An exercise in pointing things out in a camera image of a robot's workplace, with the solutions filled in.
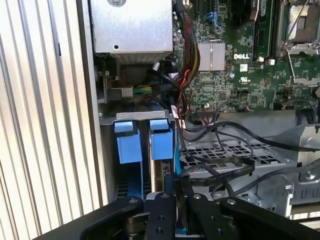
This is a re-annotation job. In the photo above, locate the red yellow black wire bundle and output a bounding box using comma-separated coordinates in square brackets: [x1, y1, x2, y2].
[172, 9, 201, 106]

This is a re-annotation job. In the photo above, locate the metal disk bay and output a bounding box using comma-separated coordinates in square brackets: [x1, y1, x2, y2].
[99, 110, 176, 201]

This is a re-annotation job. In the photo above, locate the silver power supply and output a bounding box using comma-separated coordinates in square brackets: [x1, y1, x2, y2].
[88, 0, 175, 66]

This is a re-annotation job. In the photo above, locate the blue wire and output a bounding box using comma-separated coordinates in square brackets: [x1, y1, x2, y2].
[174, 129, 182, 176]

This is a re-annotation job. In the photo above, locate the CPU socket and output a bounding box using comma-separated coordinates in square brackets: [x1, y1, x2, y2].
[278, 0, 320, 45]

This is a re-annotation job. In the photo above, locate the silver chipset heat sink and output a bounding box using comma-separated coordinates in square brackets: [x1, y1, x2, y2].
[197, 41, 226, 72]

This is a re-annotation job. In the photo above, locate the thin metal locking lever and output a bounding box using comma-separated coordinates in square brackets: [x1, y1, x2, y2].
[286, 0, 313, 38]

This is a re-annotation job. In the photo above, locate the black RAM slot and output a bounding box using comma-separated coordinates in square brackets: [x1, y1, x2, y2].
[265, 0, 277, 64]

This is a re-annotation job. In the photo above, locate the green motherboard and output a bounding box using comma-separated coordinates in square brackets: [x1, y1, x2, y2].
[172, 0, 320, 116]

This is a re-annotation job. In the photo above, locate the hard disk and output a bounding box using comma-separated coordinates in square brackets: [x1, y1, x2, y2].
[147, 119, 177, 195]

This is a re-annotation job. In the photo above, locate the round black wire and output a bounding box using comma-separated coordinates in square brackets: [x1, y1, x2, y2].
[184, 121, 320, 153]

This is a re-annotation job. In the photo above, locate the blue disk carrier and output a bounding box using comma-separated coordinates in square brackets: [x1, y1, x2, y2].
[113, 121, 145, 201]

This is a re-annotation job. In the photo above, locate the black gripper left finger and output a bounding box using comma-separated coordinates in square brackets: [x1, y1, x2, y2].
[31, 191, 177, 240]

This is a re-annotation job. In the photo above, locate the green yellow wire bundle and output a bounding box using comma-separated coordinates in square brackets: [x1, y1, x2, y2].
[133, 84, 154, 96]

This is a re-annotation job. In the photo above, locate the black open PC case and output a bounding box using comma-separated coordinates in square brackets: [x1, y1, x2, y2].
[74, 0, 320, 222]

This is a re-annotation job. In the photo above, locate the perforated metal drive cage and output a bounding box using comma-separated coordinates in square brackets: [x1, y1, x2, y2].
[179, 109, 320, 219]

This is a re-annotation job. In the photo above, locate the blue board connector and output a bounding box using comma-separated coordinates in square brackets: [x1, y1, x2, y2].
[206, 11, 222, 30]

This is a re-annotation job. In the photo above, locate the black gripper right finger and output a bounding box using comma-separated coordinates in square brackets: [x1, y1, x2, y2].
[186, 192, 320, 240]

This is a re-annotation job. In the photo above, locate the green RAM stick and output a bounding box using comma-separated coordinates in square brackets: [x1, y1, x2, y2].
[252, 0, 266, 60]

